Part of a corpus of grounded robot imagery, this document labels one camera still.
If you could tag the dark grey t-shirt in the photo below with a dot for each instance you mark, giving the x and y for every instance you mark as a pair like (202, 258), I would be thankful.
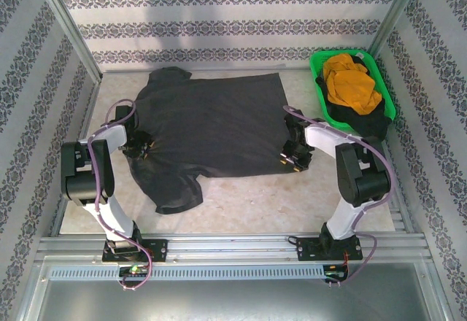
(211, 124)

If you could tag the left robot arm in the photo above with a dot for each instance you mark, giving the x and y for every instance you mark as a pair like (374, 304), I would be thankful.
(84, 182)

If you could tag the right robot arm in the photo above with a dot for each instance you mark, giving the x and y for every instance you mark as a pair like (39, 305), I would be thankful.
(365, 186)

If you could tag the green plastic basket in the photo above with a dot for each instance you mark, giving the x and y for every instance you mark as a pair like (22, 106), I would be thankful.
(316, 80)

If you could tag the black t-shirt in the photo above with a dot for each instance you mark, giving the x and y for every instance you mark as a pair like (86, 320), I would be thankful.
(368, 125)

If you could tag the orange t-shirt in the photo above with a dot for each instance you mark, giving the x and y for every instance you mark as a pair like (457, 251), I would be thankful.
(352, 87)

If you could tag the grey sheet metal panel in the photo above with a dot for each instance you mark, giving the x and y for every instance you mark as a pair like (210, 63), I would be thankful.
(233, 302)

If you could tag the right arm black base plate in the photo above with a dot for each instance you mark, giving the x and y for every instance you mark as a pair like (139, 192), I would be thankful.
(308, 250)

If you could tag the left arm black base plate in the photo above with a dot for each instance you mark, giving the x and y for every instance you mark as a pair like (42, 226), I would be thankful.
(157, 250)

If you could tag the aluminium mounting rail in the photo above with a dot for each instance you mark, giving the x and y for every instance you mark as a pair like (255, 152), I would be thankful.
(233, 246)

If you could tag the aluminium corner post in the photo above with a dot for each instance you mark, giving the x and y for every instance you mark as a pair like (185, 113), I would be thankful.
(396, 11)
(69, 25)

